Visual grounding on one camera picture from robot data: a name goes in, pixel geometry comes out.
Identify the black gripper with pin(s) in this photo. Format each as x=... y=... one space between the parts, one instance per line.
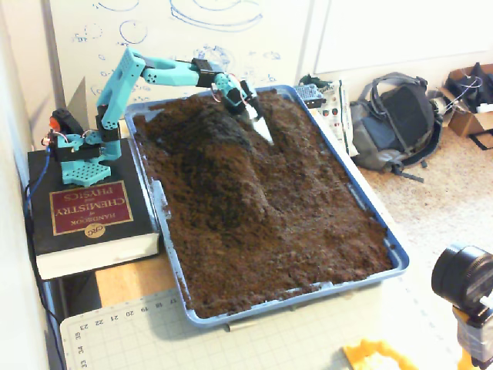
x=246 y=102

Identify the brown fibrous soil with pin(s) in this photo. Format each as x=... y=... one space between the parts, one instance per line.
x=250 y=200

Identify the teal five-joint robot arm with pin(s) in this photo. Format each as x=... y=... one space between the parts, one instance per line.
x=82 y=173

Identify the perforated box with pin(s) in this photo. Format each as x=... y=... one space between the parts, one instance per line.
x=308 y=92

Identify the whiteboard with blue drawings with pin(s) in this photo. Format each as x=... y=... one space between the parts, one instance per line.
x=269 y=31

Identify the grey backpack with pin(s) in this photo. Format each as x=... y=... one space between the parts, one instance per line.
x=396 y=115

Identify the black chemistry physics handbook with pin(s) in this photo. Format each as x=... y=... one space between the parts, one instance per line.
x=92 y=208

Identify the blue plastic tray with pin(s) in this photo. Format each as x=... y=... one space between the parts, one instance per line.
x=401 y=262

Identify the brown cardboard box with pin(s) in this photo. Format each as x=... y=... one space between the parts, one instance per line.
x=466 y=123

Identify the small metal bar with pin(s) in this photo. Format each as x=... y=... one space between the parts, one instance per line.
x=239 y=327

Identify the grey gridded cutting mat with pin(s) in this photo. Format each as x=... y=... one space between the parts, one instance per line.
x=192 y=347

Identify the yellow plastic object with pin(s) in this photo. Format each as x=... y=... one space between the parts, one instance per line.
x=358 y=352

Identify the yellow taped camera stand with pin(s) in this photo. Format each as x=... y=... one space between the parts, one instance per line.
x=473 y=335

